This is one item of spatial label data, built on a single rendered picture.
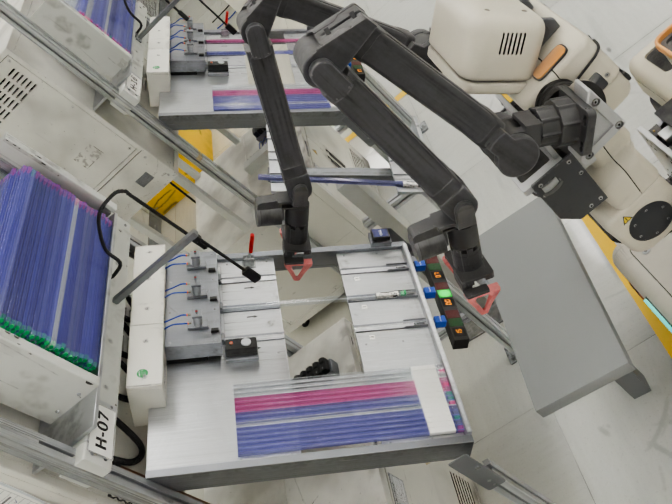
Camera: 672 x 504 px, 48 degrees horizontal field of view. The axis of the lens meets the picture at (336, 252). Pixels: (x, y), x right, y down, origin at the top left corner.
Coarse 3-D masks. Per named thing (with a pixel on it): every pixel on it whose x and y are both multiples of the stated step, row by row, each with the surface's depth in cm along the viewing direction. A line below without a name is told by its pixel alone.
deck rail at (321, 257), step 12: (252, 252) 215; (264, 252) 215; (276, 252) 215; (312, 252) 216; (324, 252) 216; (336, 252) 217; (348, 252) 218; (276, 264) 217; (312, 264) 219; (324, 264) 219; (336, 264) 220
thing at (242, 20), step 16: (256, 0) 152; (272, 0) 149; (288, 0) 151; (304, 0) 152; (320, 0) 154; (240, 16) 154; (256, 16) 150; (272, 16) 151; (288, 16) 153; (304, 16) 154; (320, 16) 154; (240, 32) 152; (400, 32) 161; (416, 32) 167; (416, 48) 160; (432, 64) 163
